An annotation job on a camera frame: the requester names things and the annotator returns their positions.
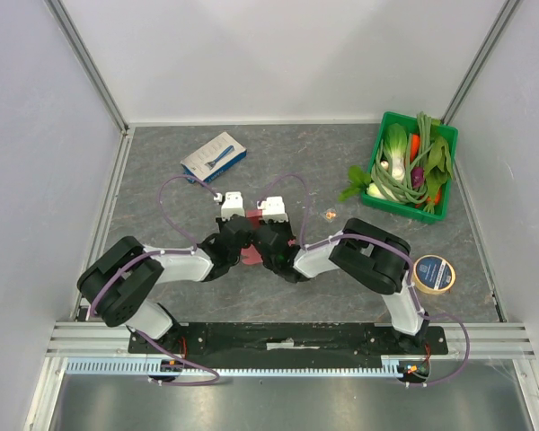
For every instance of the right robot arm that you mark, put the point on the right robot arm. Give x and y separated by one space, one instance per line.
378 260

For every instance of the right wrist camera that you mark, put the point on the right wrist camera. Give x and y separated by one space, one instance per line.
273 210

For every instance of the blue razor box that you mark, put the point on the blue razor box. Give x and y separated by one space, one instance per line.
213 158

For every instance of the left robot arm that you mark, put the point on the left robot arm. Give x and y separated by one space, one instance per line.
118 284

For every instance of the slotted cable duct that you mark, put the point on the slotted cable duct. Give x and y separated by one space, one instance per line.
167 368

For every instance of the masking tape roll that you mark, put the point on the masking tape roll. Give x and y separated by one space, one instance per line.
433 275

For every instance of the toy green beans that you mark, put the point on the toy green beans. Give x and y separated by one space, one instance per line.
425 127

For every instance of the toy carrot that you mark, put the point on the toy carrot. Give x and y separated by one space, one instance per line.
415 147

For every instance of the small plastic snack packet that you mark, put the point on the small plastic snack packet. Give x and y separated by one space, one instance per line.
330 214

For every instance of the toy bok choy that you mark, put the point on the toy bok choy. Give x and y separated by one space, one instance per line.
386 178

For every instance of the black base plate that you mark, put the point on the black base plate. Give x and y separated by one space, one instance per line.
296 346

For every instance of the pink paper box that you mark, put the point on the pink paper box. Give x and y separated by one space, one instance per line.
272 239

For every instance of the toy spinach leaf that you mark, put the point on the toy spinach leaf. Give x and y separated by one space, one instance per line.
438 169

